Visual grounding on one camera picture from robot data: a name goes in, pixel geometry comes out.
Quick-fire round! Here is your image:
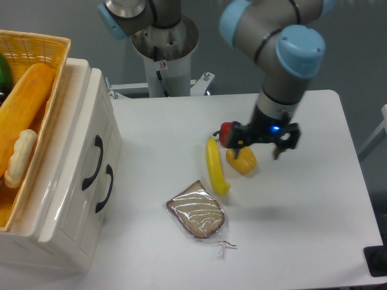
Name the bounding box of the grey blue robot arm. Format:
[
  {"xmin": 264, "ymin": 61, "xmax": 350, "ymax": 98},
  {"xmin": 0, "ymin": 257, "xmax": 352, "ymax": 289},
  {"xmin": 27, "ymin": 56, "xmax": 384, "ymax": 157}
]
[{"xmin": 98, "ymin": 1, "xmax": 335, "ymax": 158}]

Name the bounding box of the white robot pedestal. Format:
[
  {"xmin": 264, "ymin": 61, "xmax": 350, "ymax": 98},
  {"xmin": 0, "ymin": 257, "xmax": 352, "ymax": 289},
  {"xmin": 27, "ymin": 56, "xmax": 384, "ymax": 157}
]
[{"xmin": 105, "ymin": 14, "xmax": 216, "ymax": 99}]

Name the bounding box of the yellow toy banana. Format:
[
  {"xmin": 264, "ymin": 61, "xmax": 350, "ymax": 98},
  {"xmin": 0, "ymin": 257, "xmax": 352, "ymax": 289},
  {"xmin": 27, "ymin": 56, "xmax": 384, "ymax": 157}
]
[{"xmin": 206, "ymin": 137, "xmax": 230, "ymax": 195}]

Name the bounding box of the wrapped brown bread slice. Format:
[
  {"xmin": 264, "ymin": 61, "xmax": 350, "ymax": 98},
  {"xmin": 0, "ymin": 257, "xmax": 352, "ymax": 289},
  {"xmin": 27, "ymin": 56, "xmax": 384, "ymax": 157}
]
[{"xmin": 164, "ymin": 180, "xmax": 237, "ymax": 260}]

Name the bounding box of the white drawer cabinet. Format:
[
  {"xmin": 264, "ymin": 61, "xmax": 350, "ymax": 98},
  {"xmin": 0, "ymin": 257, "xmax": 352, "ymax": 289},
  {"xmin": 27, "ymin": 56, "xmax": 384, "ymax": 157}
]
[{"xmin": 0, "ymin": 57, "xmax": 122, "ymax": 276}]

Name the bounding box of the yellow woven basket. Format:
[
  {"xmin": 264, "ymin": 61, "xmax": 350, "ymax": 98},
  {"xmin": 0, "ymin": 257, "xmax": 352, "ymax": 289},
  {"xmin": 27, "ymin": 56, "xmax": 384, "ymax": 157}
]
[{"xmin": 1, "ymin": 30, "xmax": 71, "ymax": 232}]

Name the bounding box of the green toy pepper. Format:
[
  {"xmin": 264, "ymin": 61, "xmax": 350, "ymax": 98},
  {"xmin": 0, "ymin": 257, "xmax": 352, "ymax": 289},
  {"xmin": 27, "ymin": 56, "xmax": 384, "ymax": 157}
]
[{"xmin": 0, "ymin": 54, "xmax": 13, "ymax": 91}]

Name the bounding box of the black drawer handle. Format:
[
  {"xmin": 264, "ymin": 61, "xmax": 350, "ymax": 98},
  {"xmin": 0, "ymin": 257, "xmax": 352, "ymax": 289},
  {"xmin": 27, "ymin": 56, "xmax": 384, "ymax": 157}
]
[
  {"xmin": 95, "ymin": 164, "xmax": 114, "ymax": 213},
  {"xmin": 81, "ymin": 135, "xmax": 105, "ymax": 192}
]

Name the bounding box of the white frame at right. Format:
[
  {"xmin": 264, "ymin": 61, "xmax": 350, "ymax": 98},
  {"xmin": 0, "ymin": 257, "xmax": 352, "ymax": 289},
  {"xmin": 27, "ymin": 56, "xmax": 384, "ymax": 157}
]
[{"xmin": 357, "ymin": 105, "xmax": 386, "ymax": 162}]

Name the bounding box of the cream toy croissant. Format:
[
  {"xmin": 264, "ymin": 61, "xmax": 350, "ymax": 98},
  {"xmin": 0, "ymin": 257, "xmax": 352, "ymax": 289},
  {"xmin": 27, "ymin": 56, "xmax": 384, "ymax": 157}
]
[{"xmin": 4, "ymin": 129, "xmax": 37, "ymax": 189}]

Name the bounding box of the black top drawer handle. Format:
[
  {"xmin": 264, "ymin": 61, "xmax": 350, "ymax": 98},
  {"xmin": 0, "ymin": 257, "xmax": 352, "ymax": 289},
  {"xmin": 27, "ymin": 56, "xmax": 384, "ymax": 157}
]
[{"xmin": 81, "ymin": 135, "xmax": 105, "ymax": 192}]

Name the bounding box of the white drawer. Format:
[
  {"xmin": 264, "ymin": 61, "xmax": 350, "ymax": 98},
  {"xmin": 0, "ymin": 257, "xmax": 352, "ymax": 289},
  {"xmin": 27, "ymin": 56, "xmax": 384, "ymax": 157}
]
[{"xmin": 37, "ymin": 68, "xmax": 122, "ymax": 244}]

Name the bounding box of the black lower drawer handle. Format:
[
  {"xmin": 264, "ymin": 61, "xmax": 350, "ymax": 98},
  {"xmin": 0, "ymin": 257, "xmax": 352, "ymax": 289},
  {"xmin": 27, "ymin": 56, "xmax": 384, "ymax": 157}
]
[{"xmin": 95, "ymin": 164, "xmax": 114, "ymax": 213}]

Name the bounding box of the orange toy baguette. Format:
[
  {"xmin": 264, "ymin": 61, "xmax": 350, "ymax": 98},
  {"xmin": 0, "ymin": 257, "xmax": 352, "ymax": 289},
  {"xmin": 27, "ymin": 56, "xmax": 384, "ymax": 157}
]
[{"xmin": 1, "ymin": 63, "xmax": 55, "ymax": 175}]

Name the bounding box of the dark purple toy eggplant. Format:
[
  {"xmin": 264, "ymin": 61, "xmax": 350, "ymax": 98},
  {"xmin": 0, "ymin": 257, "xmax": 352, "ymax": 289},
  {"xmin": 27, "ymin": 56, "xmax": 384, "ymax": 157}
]
[{"xmin": 0, "ymin": 88, "xmax": 10, "ymax": 106}]

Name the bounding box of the black device at edge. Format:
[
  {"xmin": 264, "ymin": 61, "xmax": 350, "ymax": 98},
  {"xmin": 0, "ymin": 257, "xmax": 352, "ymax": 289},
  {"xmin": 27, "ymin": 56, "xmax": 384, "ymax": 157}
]
[{"xmin": 363, "ymin": 245, "xmax": 386, "ymax": 277}]

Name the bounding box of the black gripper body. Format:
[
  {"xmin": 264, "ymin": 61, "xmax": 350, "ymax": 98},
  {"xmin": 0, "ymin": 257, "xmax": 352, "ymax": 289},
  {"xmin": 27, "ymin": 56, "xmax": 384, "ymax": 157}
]
[{"xmin": 225, "ymin": 107, "xmax": 301, "ymax": 151}]

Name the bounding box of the yellow toy bell pepper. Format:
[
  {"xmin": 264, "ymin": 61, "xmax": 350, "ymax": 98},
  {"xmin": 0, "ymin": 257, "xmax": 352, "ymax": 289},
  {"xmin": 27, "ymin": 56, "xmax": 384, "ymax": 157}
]
[{"xmin": 226, "ymin": 147, "xmax": 257, "ymax": 175}]

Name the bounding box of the red toy bell pepper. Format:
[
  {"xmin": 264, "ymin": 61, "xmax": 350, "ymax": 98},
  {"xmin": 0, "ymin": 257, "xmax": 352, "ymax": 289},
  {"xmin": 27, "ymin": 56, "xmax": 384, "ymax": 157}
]
[{"xmin": 212, "ymin": 122, "xmax": 232, "ymax": 148}]

